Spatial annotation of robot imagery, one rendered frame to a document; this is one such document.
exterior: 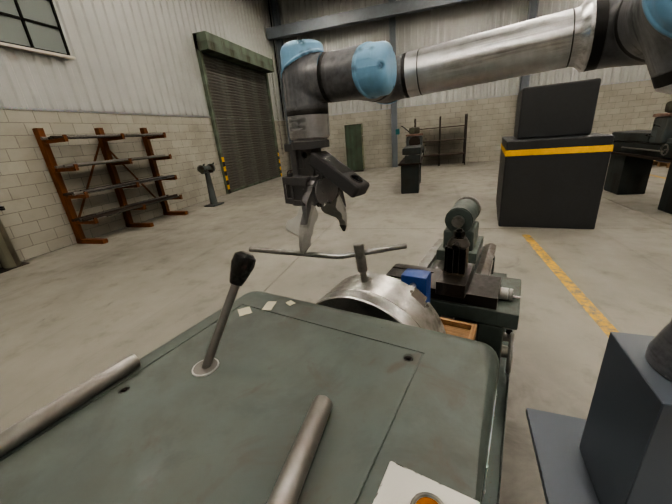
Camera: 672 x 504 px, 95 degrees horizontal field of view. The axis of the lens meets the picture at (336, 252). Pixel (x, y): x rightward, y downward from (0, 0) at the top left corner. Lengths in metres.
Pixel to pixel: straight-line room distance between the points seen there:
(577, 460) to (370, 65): 1.00
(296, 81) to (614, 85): 15.52
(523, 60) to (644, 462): 0.70
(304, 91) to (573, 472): 1.02
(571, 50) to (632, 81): 15.50
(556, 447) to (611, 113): 15.21
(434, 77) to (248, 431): 0.59
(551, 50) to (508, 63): 0.06
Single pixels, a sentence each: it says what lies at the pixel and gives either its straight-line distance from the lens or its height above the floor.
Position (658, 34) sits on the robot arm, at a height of 1.61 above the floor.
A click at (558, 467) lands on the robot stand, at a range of 1.05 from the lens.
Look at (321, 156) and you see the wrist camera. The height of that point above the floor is 1.51.
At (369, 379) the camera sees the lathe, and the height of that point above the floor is 1.25.
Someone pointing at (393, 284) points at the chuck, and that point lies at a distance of 0.68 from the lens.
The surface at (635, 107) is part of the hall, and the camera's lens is 16.22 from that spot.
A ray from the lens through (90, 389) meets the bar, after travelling 0.52.
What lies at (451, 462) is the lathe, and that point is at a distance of 0.35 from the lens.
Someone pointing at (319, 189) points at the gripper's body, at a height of 1.45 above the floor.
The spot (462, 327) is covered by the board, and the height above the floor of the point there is 0.89.
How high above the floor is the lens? 1.54
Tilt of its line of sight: 21 degrees down
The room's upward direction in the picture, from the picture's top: 5 degrees counter-clockwise
